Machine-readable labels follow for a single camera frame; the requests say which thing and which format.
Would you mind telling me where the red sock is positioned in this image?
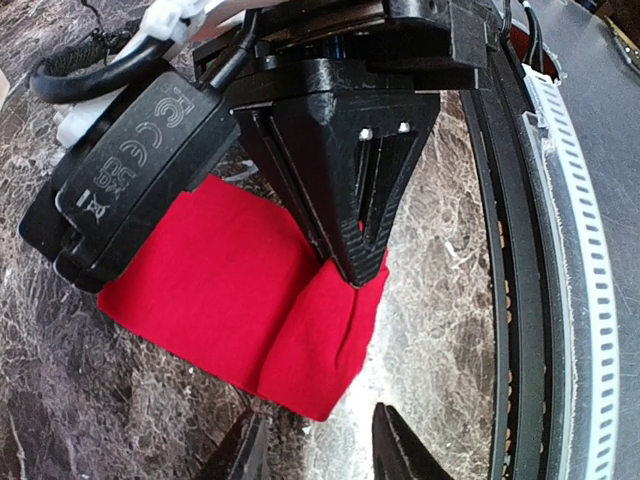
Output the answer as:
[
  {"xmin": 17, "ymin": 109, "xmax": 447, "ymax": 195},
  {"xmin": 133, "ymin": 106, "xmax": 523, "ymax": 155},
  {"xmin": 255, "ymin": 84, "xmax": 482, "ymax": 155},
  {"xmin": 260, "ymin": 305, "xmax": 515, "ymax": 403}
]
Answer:
[{"xmin": 98, "ymin": 176, "xmax": 389, "ymax": 421}]

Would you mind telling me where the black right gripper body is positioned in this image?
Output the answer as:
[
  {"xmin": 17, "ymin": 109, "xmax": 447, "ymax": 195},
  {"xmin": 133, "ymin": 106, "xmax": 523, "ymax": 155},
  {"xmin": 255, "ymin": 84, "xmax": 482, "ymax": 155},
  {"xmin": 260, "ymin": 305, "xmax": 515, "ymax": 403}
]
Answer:
[{"xmin": 226, "ymin": 1, "xmax": 490, "ymax": 108}]

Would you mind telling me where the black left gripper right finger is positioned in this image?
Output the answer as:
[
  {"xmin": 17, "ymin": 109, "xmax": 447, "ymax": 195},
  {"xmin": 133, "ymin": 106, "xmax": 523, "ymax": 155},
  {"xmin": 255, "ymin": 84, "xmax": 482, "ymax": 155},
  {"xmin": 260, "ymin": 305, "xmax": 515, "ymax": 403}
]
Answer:
[{"xmin": 372, "ymin": 403, "xmax": 452, "ymax": 480}]

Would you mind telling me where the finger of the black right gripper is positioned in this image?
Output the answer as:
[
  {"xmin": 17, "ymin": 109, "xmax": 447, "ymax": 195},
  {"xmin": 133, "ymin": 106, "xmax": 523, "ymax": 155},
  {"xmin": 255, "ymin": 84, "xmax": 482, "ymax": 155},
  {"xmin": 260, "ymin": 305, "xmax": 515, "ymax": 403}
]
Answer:
[
  {"xmin": 233, "ymin": 105, "xmax": 325, "ymax": 260},
  {"xmin": 269, "ymin": 57, "xmax": 442, "ymax": 289}
]

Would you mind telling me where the white slotted cable duct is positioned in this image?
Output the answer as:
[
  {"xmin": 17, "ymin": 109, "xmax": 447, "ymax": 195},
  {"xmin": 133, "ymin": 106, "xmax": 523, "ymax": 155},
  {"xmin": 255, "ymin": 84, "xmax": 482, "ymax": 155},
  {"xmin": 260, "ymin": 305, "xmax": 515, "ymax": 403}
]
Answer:
[{"xmin": 522, "ymin": 66, "xmax": 620, "ymax": 479}]

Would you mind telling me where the black front rail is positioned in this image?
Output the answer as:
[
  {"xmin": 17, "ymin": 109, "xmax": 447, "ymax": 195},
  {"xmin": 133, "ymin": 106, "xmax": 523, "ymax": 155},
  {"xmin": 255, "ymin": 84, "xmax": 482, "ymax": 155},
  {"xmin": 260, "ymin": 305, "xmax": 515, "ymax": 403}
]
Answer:
[{"xmin": 461, "ymin": 40, "xmax": 569, "ymax": 479}]

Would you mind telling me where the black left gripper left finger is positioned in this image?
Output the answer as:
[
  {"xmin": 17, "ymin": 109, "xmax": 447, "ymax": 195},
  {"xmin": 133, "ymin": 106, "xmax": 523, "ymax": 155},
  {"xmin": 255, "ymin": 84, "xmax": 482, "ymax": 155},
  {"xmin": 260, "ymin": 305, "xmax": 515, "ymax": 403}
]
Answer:
[{"xmin": 194, "ymin": 412, "xmax": 269, "ymax": 480}]

